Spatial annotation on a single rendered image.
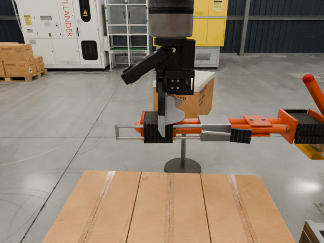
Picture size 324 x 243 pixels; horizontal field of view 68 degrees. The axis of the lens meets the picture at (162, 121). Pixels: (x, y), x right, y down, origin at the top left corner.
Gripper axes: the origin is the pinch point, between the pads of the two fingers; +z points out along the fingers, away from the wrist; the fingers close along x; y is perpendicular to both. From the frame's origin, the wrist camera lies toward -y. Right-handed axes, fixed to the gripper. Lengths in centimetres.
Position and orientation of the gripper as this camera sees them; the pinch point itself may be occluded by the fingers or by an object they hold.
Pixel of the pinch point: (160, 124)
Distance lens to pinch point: 58.2
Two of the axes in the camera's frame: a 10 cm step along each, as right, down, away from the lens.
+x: 0.2, -4.0, 9.2
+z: 0.0, 9.2, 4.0
